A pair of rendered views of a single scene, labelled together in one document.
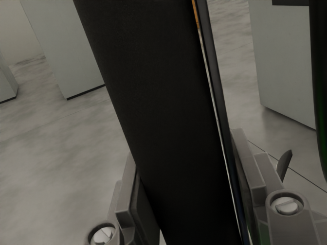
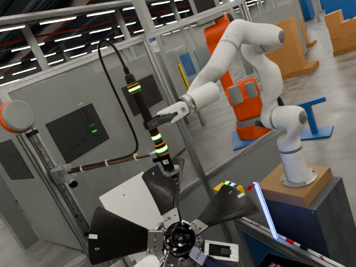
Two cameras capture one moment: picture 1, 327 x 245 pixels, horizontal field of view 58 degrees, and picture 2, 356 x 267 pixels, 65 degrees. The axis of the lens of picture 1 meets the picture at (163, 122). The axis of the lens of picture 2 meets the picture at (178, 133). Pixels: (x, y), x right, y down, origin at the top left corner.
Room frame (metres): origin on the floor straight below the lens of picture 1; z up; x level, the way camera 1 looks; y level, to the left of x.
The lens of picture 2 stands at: (0.58, 0.90, 1.84)
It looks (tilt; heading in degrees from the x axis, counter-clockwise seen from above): 14 degrees down; 237
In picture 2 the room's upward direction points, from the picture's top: 23 degrees counter-clockwise
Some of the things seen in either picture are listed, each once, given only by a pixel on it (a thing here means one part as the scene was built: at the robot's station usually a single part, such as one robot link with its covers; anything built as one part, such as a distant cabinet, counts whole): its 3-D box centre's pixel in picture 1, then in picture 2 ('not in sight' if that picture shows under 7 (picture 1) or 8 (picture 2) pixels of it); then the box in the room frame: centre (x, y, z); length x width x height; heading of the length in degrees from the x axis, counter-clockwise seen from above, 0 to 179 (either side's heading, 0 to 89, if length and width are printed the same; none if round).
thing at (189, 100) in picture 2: not in sight; (186, 105); (-0.07, 0.03, 1.66); 0.09 x 0.03 x 0.08; 80
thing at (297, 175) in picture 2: not in sight; (294, 163); (-0.58, 0.04, 1.09); 0.19 x 0.19 x 0.18
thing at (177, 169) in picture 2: not in sight; (165, 161); (0.10, -0.01, 1.50); 0.09 x 0.07 x 0.10; 115
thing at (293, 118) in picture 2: not in sight; (290, 128); (-0.58, 0.08, 1.30); 0.19 x 0.12 x 0.24; 87
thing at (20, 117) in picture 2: not in sight; (16, 116); (0.40, -0.65, 1.88); 0.17 x 0.15 x 0.16; 170
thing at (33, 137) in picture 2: not in sight; (61, 185); (0.38, -0.62, 1.48); 0.05 x 0.03 x 0.62; 25
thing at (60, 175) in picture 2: not in sight; (62, 174); (0.36, -0.57, 1.54); 0.10 x 0.07 x 0.08; 115
